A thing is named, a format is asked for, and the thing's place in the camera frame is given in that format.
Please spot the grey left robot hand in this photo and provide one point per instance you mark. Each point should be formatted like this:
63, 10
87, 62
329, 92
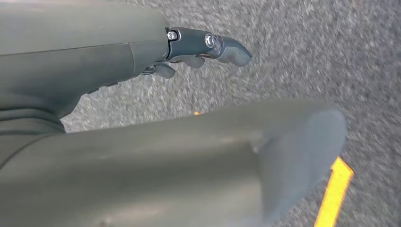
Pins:
78, 62

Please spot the yellow floor tape rectangle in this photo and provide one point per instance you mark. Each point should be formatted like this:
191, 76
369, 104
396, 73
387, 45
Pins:
333, 194

